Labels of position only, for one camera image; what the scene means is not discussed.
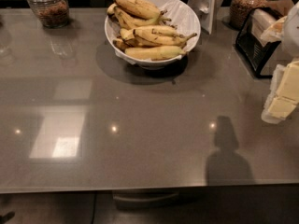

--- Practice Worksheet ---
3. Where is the glass jar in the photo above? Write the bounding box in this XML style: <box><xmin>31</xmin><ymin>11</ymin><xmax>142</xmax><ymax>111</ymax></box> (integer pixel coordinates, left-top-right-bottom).
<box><xmin>230</xmin><ymin>0</ymin><xmax>269</xmax><ymax>30</ymax></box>
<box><xmin>27</xmin><ymin>0</ymin><xmax>69</xmax><ymax>28</ymax></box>

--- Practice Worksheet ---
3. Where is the ripe banana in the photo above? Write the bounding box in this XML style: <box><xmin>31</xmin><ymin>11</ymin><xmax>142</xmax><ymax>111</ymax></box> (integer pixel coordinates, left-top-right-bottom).
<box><xmin>133</xmin><ymin>28</ymin><xmax>197</xmax><ymax>47</ymax></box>
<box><xmin>124</xmin><ymin>46</ymin><xmax>186</xmax><ymax>61</ymax></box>
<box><xmin>114</xmin><ymin>0</ymin><xmax>164</xmax><ymax>20</ymax></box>
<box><xmin>114</xmin><ymin>7</ymin><xmax>171</xmax><ymax>29</ymax></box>

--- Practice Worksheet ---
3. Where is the lower left banana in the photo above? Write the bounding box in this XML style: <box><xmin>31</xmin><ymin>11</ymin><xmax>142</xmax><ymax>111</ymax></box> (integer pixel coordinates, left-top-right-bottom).
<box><xmin>113</xmin><ymin>38</ymin><xmax>129</xmax><ymax>51</ymax></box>

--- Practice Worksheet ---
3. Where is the black napkin holder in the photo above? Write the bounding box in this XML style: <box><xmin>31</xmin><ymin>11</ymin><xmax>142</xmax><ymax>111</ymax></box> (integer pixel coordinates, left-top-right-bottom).
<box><xmin>235</xmin><ymin>7</ymin><xmax>281</xmax><ymax>79</ymax></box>

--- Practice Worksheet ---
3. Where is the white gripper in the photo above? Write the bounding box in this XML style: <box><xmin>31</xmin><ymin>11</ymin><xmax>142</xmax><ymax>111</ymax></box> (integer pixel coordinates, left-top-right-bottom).
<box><xmin>261</xmin><ymin>61</ymin><xmax>299</xmax><ymax>124</ymax></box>

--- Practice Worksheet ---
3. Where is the left glass jar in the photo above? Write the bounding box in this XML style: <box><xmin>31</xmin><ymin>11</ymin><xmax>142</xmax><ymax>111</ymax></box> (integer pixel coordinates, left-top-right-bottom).
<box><xmin>27</xmin><ymin>0</ymin><xmax>69</xmax><ymax>28</ymax></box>

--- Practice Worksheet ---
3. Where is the small left banana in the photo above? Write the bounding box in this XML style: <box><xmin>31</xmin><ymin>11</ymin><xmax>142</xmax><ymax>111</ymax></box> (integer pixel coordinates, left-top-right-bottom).
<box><xmin>120</xmin><ymin>26</ymin><xmax>163</xmax><ymax>47</ymax></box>

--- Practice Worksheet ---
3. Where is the white bowl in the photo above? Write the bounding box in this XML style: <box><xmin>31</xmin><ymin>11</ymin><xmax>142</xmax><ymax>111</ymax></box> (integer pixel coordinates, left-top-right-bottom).
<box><xmin>104</xmin><ymin>0</ymin><xmax>202</xmax><ymax>71</ymax></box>

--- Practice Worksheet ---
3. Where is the right glass jar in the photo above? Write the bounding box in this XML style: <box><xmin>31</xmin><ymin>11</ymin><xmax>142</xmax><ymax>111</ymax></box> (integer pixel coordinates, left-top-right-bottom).
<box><xmin>230</xmin><ymin>0</ymin><xmax>269</xmax><ymax>30</ymax></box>

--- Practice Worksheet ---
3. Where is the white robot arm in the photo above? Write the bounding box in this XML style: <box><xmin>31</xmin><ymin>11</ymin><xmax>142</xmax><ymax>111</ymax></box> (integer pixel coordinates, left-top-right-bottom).
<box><xmin>261</xmin><ymin>2</ymin><xmax>299</xmax><ymax>124</ymax></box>

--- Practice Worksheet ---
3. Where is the back left banana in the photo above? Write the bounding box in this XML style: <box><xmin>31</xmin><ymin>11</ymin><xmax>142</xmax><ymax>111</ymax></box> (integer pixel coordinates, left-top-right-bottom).
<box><xmin>107</xmin><ymin>3</ymin><xmax>116</xmax><ymax>16</ymax></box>

